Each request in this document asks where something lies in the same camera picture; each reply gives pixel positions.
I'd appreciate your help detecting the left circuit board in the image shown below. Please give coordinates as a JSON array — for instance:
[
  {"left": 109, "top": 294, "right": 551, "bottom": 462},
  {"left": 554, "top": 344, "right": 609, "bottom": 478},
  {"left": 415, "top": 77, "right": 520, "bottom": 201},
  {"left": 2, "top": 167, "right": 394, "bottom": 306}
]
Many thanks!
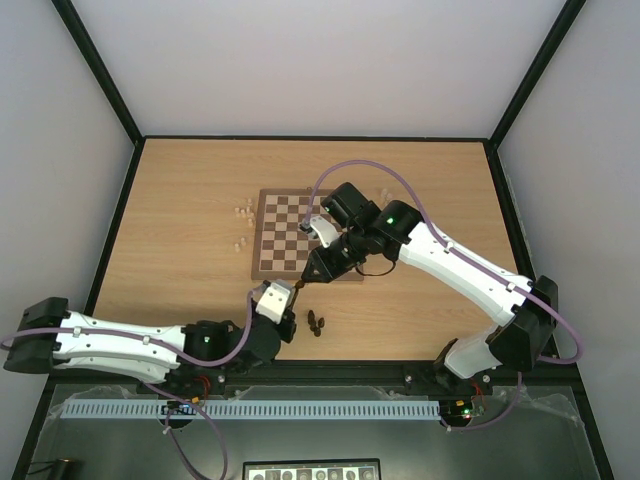
[{"left": 164, "top": 397, "right": 206, "bottom": 415}]

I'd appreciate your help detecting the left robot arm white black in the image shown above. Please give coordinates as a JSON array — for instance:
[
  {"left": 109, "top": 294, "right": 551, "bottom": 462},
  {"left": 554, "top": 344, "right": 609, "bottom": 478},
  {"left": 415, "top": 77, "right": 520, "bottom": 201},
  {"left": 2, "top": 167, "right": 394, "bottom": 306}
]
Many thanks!
[{"left": 1, "top": 281, "right": 299, "bottom": 384}]

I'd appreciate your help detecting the right circuit board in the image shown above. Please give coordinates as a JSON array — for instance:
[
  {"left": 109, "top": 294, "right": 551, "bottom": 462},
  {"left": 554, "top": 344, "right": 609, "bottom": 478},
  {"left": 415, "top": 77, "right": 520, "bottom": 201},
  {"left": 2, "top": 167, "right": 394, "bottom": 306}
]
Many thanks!
[{"left": 447, "top": 396, "right": 487, "bottom": 419}]

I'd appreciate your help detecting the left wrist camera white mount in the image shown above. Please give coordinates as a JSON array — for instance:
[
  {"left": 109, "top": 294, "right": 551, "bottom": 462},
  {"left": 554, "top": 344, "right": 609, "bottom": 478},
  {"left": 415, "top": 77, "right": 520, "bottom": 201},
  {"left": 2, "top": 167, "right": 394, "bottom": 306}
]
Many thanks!
[{"left": 254, "top": 280, "right": 295, "bottom": 325}]

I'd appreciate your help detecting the wooden chess board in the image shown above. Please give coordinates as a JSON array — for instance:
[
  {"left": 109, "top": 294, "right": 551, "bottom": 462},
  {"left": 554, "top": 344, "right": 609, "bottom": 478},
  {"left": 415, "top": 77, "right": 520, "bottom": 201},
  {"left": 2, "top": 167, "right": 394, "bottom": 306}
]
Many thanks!
[{"left": 251, "top": 188, "right": 320, "bottom": 282}]

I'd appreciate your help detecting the black aluminium frame rail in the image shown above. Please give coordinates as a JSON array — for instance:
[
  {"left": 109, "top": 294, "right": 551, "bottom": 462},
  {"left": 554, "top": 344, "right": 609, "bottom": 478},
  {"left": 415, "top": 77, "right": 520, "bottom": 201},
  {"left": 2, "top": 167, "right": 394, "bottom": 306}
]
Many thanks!
[{"left": 49, "top": 360, "right": 585, "bottom": 399}]

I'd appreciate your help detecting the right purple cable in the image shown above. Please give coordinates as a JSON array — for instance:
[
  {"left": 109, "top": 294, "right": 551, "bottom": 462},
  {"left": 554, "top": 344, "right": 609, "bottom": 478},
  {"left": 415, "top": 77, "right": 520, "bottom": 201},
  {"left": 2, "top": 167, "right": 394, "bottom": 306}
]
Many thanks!
[{"left": 305, "top": 159, "right": 586, "bottom": 432}]

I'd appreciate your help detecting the grey slotted cable duct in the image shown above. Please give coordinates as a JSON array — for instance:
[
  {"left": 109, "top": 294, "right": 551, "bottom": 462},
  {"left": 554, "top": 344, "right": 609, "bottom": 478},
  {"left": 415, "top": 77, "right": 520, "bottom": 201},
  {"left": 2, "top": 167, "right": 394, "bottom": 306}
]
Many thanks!
[{"left": 60, "top": 399, "right": 441, "bottom": 421}]

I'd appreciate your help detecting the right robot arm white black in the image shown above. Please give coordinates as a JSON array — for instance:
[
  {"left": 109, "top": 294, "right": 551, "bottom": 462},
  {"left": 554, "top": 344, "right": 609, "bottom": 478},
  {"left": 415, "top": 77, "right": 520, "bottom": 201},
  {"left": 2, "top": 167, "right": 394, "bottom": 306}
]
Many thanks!
[{"left": 300, "top": 182, "right": 558, "bottom": 392}]

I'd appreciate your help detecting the circuit board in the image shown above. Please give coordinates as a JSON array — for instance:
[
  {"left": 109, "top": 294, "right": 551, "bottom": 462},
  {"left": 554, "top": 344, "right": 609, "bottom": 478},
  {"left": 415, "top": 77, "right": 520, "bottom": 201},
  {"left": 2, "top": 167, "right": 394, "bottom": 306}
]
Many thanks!
[
  {"left": 164, "top": 397, "right": 206, "bottom": 415},
  {"left": 447, "top": 396, "right": 487, "bottom": 419}
]

